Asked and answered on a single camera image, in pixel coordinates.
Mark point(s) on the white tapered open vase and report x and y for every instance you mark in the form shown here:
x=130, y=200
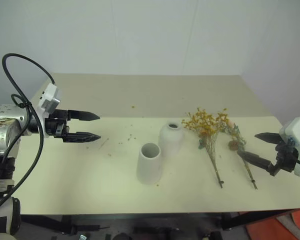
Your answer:
x=149, y=167

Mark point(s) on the black table frame bar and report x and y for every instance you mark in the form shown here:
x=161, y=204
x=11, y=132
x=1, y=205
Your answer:
x=65, y=225
x=255, y=218

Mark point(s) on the white round narrow-neck vase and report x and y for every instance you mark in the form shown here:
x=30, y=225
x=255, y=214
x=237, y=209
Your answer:
x=172, y=141

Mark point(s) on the mixed teal dried flower bunch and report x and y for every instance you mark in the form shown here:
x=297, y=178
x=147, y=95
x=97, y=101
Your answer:
x=233, y=135

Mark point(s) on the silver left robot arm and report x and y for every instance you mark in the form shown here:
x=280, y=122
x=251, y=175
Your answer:
x=5, y=130

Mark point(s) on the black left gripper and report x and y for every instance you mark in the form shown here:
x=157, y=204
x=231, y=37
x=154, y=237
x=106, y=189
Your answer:
x=57, y=125

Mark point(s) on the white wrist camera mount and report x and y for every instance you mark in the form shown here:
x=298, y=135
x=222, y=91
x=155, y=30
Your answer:
x=298, y=130
x=48, y=98

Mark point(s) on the orange red floor object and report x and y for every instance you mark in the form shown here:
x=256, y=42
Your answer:
x=282, y=225

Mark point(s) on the white and black robot torso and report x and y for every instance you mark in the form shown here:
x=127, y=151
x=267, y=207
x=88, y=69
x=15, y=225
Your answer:
x=8, y=220

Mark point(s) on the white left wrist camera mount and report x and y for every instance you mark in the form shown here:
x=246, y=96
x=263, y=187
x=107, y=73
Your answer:
x=48, y=98

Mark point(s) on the yellow dried flower bunch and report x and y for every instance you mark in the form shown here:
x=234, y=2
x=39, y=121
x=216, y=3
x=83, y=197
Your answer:
x=205, y=125

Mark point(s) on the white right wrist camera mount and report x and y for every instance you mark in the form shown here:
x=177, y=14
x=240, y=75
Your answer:
x=298, y=130

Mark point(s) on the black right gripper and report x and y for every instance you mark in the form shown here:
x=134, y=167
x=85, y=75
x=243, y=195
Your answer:
x=286, y=156

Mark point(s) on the dark rounded shape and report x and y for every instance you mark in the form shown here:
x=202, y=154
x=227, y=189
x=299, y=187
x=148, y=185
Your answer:
x=122, y=236

